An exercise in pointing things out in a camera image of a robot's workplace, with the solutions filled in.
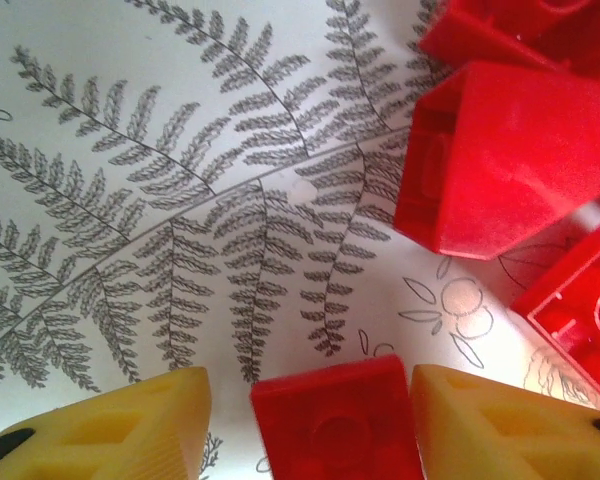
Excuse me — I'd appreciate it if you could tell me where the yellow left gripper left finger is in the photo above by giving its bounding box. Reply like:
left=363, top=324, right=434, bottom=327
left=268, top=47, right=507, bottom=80
left=0, top=366, right=214, bottom=480

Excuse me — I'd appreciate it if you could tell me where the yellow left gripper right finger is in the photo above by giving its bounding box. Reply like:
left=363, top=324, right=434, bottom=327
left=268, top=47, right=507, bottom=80
left=409, top=363, right=600, bottom=480

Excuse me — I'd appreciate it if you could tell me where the red lego brick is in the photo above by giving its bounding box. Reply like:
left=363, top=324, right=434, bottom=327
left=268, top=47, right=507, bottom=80
left=249, top=353, right=421, bottom=480
left=510, top=209, right=600, bottom=416
left=393, top=60, right=600, bottom=261
left=418, top=0, right=561, bottom=71

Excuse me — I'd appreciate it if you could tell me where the floral patterned table sheet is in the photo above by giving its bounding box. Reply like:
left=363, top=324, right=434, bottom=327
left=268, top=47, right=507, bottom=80
left=0, top=0, right=600, bottom=480

